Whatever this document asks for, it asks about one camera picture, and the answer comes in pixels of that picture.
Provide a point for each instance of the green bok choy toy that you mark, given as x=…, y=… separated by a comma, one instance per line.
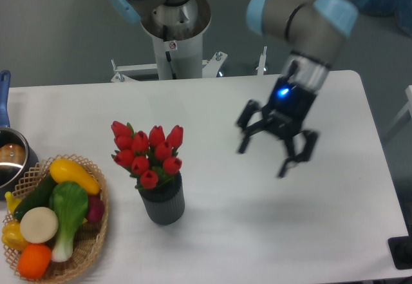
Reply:
x=69, y=202

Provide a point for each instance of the yellow banana toy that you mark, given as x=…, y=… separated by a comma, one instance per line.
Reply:
x=12, y=202

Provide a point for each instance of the red tulip bouquet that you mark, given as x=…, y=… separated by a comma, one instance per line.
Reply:
x=150, y=158

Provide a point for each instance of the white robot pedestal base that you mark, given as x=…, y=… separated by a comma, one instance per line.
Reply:
x=177, y=37

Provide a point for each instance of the yellow squash toy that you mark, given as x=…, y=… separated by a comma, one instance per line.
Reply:
x=64, y=170

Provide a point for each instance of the blue handled steel saucepan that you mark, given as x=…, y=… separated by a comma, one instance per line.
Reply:
x=16, y=154

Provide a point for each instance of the orange toy fruit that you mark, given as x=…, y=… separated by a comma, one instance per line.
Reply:
x=34, y=261

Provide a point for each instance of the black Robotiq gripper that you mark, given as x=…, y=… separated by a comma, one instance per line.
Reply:
x=282, y=117

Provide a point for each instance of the black device at edge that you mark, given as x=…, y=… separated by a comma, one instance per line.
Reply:
x=400, y=248

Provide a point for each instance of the woven wicker basket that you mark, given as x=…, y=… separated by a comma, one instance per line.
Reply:
x=89, y=239

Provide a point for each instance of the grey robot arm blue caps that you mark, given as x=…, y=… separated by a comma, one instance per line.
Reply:
x=316, y=30

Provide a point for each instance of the yellow bell pepper toy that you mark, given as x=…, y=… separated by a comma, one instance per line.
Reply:
x=12, y=237

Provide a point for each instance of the dark green cucumber toy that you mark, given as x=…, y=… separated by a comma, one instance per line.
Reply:
x=38, y=197

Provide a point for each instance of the dark grey ribbed vase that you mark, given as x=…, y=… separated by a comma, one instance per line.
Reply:
x=165, y=204

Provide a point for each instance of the purple red radish toy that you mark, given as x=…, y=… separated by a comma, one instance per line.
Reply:
x=96, y=209

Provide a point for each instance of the white frame at right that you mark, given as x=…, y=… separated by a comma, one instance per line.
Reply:
x=400, y=120

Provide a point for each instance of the cream round radish slice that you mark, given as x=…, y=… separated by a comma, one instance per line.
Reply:
x=39, y=225

